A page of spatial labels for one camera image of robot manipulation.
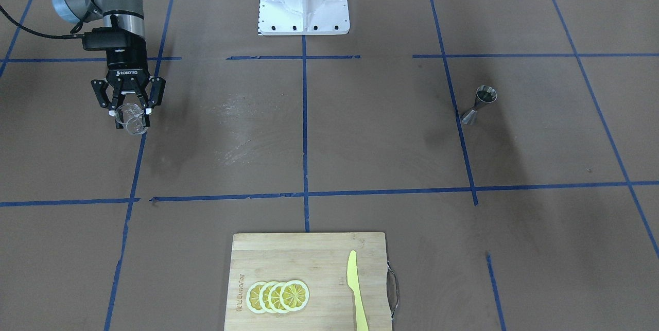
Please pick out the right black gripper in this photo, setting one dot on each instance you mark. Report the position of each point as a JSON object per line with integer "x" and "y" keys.
{"x": 127, "y": 64}

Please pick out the clear glass shaker cup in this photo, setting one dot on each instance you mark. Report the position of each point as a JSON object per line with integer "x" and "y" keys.
{"x": 132, "y": 118}

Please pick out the steel measuring jigger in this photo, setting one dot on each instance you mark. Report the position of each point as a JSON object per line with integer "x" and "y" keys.
{"x": 485, "y": 95}

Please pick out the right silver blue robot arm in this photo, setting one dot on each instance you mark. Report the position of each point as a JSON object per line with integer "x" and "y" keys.
{"x": 125, "y": 14}

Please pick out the wooden cutting board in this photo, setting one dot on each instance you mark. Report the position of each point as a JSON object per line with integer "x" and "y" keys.
{"x": 319, "y": 260}

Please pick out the yellow plastic knife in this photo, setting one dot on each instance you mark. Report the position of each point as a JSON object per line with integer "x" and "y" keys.
{"x": 354, "y": 285}

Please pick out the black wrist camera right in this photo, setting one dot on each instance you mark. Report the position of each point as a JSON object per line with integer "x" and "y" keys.
{"x": 104, "y": 38}

